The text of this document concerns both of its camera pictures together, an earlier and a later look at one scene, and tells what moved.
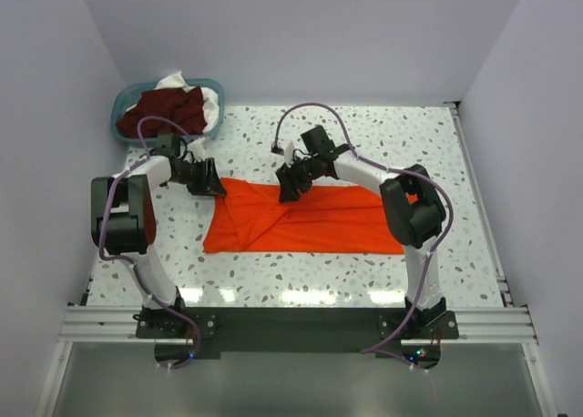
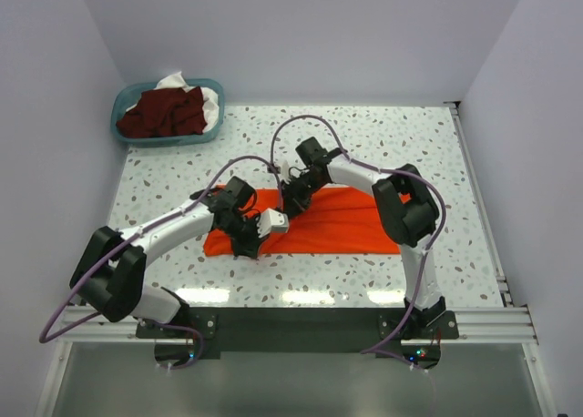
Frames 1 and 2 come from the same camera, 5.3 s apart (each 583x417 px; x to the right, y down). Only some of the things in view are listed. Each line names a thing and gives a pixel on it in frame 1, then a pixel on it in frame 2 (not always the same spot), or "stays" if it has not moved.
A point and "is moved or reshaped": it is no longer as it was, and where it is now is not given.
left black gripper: (209, 183) -> (251, 246)
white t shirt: (210, 101) stays
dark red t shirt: (182, 107) stays
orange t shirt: (251, 218) is moved or reshaped
